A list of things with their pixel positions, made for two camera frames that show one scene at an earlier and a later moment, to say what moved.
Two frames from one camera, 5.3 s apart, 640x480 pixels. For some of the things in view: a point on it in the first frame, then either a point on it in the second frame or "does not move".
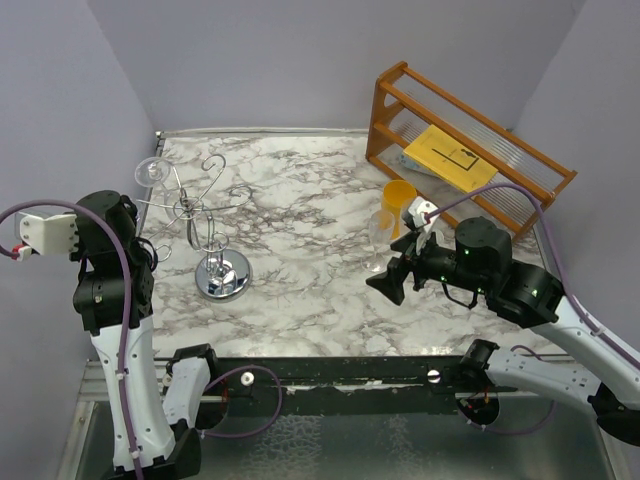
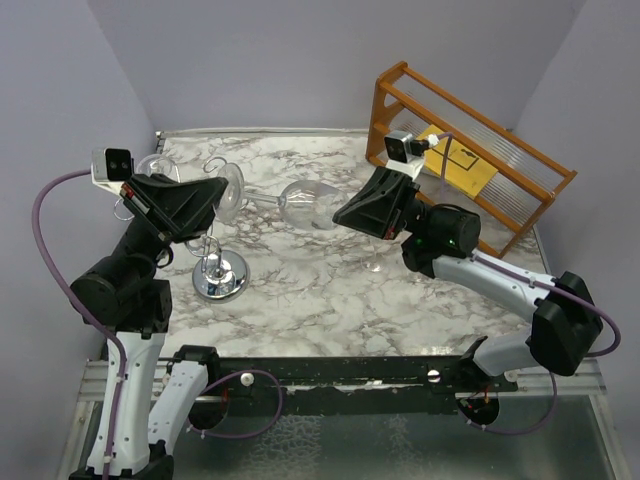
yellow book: x=444 y=156 does not move
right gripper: x=390 y=282 to x=381 y=208
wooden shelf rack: x=422 y=131 does not move
